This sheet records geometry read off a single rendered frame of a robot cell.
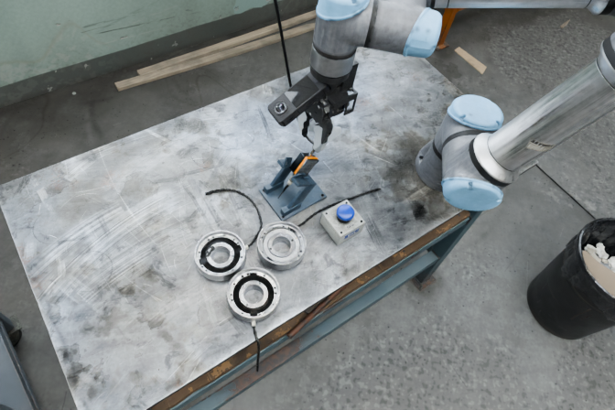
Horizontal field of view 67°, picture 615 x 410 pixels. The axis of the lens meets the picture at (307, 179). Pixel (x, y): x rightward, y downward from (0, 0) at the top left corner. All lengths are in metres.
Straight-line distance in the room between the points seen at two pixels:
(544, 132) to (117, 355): 0.87
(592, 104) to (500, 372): 1.31
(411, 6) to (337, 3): 0.12
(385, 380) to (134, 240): 1.09
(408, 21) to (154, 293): 0.70
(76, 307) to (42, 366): 0.88
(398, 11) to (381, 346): 1.35
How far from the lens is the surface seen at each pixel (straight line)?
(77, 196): 1.17
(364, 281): 1.31
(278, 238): 1.03
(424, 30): 0.76
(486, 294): 2.08
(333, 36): 0.76
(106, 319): 1.02
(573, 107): 0.89
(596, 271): 1.93
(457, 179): 0.98
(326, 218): 1.04
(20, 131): 2.48
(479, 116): 1.07
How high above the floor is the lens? 1.73
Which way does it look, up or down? 55 degrees down
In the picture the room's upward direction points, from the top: 10 degrees clockwise
